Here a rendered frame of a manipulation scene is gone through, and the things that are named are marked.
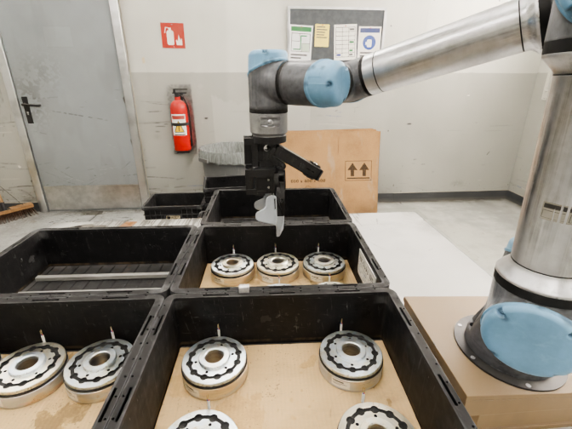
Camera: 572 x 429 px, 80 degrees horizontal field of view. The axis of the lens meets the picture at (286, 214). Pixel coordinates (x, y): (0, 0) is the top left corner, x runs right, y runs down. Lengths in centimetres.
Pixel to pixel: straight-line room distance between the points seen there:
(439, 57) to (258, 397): 60
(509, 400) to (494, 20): 60
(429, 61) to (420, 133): 326
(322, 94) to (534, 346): 46
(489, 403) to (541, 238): 33
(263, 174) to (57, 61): 331
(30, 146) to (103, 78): 98
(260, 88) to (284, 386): 51
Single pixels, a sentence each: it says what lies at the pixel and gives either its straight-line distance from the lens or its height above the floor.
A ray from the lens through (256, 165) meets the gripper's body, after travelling 70.
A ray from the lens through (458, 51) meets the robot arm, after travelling 65.
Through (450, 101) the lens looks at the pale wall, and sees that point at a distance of 400.
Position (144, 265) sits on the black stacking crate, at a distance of 97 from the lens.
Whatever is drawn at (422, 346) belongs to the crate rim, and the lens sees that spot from 55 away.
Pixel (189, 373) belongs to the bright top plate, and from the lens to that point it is 59.
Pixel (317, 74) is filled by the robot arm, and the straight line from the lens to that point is 60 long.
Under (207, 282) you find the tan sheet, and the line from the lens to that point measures 85.
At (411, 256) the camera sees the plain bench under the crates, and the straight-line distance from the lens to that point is 128.
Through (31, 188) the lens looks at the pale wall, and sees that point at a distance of 429.
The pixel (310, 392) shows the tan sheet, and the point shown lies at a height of 83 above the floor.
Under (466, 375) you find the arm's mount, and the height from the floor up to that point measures 80.
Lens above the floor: 128
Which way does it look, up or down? 22 degrees down
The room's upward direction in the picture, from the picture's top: straight up
